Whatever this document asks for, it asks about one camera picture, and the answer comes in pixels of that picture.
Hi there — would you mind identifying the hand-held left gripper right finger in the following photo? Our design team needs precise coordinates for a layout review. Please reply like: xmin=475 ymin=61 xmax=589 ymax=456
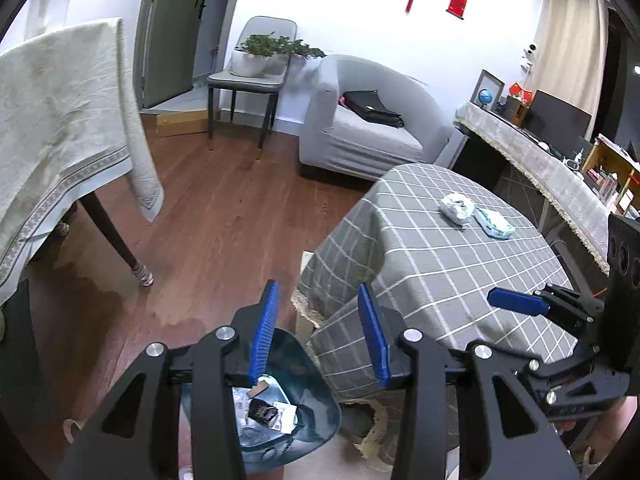
xmin=357 ymin=282 xmax=583 ymax=480

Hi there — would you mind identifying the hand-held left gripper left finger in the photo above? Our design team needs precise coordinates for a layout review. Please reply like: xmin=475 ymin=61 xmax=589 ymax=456
xmin=57 ymin=280 xmax=281 ymax=480

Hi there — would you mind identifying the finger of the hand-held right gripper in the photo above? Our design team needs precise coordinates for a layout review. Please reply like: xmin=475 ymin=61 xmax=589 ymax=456
xmin=517 ymin=342 xmax=601 ymax=386
xmin=487 ymin=283 xmax=606 ymax=334

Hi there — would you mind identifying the teal plastic bin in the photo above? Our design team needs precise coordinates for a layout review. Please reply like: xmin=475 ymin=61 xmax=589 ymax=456
xmin=180 ymin=327 xmax=343 ymax=476

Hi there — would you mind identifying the white paper packet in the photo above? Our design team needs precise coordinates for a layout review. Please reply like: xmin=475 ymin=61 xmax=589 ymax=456
xmin=276 ymin=402 xmax=299 ymax=434

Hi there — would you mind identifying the person's right hand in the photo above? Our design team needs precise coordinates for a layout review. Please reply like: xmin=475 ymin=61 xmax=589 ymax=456
xmin=554 ymin=395 xmax=632 ymax=467

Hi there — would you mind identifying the blue white tissue pack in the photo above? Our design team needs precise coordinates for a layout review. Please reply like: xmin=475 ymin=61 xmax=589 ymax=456
xmin=473 ymin=206 xmax=516 ymax=240

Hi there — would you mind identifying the grey checked tablecloth table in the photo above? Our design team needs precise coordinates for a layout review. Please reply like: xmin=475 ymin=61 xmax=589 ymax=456
xmin=291 ymin=162 xmax=579 ymax=471

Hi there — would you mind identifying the crumpled white plastic bag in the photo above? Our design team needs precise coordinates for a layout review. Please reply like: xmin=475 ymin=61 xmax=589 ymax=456
xmin=438 ymin=192 xmax=476 ymax=226

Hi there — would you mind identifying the long lace-covered side desk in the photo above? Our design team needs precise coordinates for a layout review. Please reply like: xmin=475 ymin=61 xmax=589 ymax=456
xmin=453 ymin=101 xmax=614 ymax=276

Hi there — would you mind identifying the wooden shelf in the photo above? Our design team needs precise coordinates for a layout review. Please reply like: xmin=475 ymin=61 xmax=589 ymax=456
xmin=582 ymin=133 xmax=640 ymax=219

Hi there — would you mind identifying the dark table leg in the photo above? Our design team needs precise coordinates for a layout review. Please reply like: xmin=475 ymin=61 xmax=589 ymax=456
xmin=77 ymin=190 xmax=155 ymax=289

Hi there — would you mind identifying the black monitor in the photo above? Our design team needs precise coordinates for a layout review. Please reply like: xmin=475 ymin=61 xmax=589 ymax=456
xmin=524 ymin=88 xmax=594 ymax=146

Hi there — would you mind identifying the grey armchair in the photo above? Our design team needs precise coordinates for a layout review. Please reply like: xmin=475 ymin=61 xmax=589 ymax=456
xmin=298 ymin=54 xmax=456 ymax=181

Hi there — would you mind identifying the red gift box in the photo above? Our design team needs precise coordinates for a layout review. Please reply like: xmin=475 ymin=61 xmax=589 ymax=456
xmin=507 ymin=82 xmax=534 ymax=106

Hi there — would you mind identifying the beige tape roll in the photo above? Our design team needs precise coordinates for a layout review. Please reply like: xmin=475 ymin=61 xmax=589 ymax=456
xmin=62 ymin=417 xmax=86 ymax=444

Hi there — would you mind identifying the flat cardboard box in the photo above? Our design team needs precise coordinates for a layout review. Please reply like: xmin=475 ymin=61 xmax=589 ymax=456
xmin=155 ymin=109 xmax=210 ymax=138

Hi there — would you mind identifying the black bag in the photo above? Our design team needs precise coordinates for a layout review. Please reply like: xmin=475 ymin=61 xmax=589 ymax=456
xmin=341 ymin=89 xmax=405 ymax=129

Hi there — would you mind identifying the grey dining chair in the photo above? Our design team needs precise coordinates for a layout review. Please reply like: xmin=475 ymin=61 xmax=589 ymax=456
xmin=206 ymin=15 xmax=299 ymax=160

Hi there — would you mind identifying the beige curtain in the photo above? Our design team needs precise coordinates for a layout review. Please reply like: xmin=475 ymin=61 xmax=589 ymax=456
xmin=529 ymin=0 xmax=609 ymax=139

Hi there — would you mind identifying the potted green plant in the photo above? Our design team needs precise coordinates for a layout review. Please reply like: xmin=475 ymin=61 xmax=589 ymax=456
xmin=233 ymin=33 xmax=327 ymax=79

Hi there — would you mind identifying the cream patterned tablecloth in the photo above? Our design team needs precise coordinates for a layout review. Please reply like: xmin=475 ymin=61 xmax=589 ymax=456
xmin=0 ymin=17 xmax=165 ymax=307

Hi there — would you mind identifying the grey door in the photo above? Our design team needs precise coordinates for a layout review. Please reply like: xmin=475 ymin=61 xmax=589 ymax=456
xmin=133 ymin=0 xmax=242 ymax=110

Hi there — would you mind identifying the picture frame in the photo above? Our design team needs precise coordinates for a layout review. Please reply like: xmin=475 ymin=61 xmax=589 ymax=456
xmin=471 ymin=69 xmax=506 ymax=111

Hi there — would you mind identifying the white security camera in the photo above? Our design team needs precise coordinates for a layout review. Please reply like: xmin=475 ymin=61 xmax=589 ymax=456
xmin=519 ymin=42 xmax=541 ymax=71

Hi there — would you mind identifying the white wall fixture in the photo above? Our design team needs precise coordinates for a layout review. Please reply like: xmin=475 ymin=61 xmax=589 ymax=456
xmin=24 ymin=0 xmax=79 ymax=41

